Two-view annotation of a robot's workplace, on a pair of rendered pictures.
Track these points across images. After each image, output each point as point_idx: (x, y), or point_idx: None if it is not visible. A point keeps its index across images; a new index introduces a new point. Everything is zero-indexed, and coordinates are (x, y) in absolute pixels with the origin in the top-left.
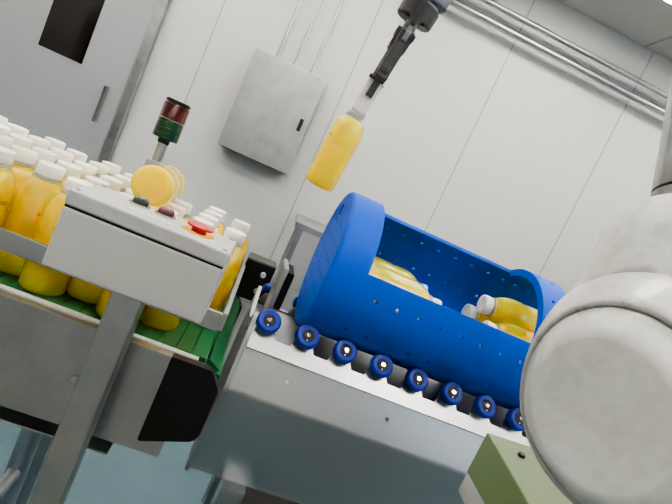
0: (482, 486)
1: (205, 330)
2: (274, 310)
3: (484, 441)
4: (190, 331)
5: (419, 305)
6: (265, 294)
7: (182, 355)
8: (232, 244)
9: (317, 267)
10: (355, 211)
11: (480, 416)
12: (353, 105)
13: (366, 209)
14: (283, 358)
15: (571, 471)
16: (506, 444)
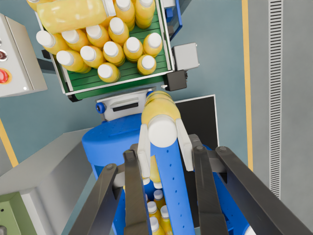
0: (6, 195)
1: (100, 82)
2: (101, 108)
3: (9, 199)
4: (91, 78)
5: None
6: (146, 94)
7: (68, 85)
8: (15, 92)
9: (126, 121)
10: (91, 145)
11: None
12: (141, 126)
13: (98, 153)
14: (101, 118)
15: None
16: (5, 206)
